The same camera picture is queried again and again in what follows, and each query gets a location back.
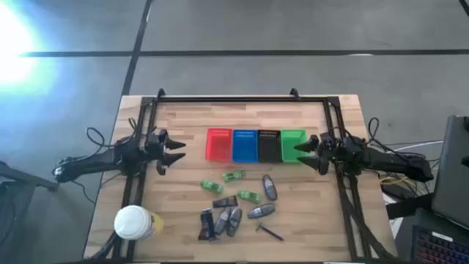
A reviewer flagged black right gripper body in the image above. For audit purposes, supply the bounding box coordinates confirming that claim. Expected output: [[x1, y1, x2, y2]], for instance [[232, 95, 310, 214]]
[[317, 131, 344, 176]]

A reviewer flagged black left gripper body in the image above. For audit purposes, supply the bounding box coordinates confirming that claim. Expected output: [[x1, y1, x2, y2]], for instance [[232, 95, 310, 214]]
[[144, 128, 171, 176]]

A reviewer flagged black travel tube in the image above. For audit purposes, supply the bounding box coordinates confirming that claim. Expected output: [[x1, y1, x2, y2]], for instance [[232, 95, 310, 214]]
[[198, 208, 218, 242], [212, 195, 239, 209]]

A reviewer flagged black disposable razor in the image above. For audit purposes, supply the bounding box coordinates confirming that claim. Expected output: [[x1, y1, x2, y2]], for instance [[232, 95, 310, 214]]
[[255, 221, 285, 242]]

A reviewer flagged green plastic basket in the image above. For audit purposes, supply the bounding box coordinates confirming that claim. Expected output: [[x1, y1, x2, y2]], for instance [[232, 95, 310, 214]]
[[280, 128, 311, 164]]

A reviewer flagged black plastic basket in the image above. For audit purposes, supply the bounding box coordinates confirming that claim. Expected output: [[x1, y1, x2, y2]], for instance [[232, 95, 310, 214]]
[[256, 128, 284, 164]]

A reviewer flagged red plastic basket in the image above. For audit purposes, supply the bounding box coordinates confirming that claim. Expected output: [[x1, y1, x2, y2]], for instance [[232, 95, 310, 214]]
[[204, 127, 234, 163]]

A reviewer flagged blue plastic basket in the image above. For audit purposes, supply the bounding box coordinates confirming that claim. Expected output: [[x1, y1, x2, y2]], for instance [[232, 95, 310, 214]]
[[232, 128, 259, 164]]

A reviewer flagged white-lidded yellow wipes canister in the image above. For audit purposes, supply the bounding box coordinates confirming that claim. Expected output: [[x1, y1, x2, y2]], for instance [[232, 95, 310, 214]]
[[113, 205, 165, 241]]

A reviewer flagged black power brick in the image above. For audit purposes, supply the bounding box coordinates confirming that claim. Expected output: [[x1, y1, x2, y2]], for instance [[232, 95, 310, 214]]
[[380, 182, 417, 201]]

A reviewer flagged grey laptop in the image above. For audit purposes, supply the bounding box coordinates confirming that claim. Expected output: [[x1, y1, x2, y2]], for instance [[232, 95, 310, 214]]
[[431, 114, 469, 230]]

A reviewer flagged black metal stand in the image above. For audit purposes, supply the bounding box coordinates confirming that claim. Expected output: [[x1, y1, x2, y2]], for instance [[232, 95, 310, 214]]
[[0, 160, 60, 193]]

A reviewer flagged black backlit keyboard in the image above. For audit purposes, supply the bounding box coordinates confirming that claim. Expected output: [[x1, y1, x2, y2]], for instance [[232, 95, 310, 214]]
[[410, 224, 469, 264]]

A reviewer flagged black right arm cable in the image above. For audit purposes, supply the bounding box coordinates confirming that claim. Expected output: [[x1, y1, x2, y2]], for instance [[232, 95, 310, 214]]
[[367, 117, 440, 162]]

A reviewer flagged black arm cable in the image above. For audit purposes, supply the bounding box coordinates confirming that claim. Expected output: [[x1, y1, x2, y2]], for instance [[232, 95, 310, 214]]
[[367, 117, 440, 162], [86, 117, 147, 148]]

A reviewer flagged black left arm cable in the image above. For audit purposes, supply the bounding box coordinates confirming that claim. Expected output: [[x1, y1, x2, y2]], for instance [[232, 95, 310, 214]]
[[86, 117, 147, 148]]

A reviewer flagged yellow cable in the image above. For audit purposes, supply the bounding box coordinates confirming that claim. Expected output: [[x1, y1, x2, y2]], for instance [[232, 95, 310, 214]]
[[379, 175, 419, 187]]

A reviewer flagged black metal table frame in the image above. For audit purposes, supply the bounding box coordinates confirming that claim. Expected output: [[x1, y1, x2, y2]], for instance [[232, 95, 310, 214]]
[[83, 87, 397, 263]]

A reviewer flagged white cable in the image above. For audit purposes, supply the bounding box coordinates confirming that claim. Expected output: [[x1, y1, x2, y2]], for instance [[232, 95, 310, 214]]
[[394, 140, 445, 152]]

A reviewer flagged black strap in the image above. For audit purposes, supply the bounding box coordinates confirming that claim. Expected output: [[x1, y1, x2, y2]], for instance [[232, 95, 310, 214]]
[[385, 193, 434, 221]]

